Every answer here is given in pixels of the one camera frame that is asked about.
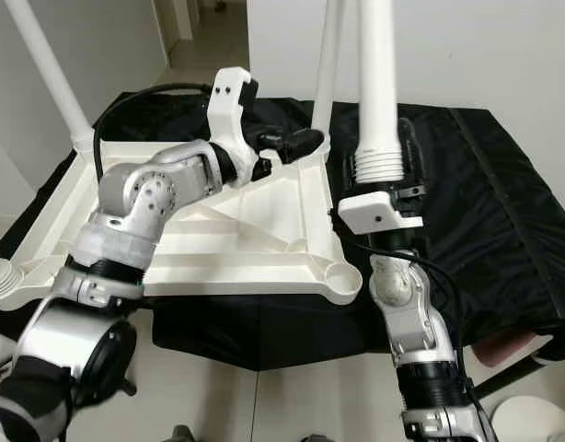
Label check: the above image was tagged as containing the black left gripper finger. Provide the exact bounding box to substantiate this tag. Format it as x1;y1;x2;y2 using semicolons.
278;127;325;162

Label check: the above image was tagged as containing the white round stool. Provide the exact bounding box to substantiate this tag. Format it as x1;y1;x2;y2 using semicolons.
499;396;565;442

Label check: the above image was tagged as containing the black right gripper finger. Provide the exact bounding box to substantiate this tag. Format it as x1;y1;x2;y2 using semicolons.
400;116;427;187

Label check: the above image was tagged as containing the pink table corner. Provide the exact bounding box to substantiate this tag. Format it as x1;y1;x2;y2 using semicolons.
480;333;550;365

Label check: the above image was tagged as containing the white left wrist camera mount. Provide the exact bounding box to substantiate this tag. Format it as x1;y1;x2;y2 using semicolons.
209;66;265;185

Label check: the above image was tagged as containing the black table frame leg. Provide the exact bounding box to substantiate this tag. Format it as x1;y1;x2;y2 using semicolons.
471;359;550;399

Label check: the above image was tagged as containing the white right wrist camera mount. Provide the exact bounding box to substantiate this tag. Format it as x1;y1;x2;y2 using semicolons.
338;192;424;236

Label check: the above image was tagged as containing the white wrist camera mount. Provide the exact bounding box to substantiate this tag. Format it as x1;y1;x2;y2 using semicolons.
338;192;424;236
209;66;265;185

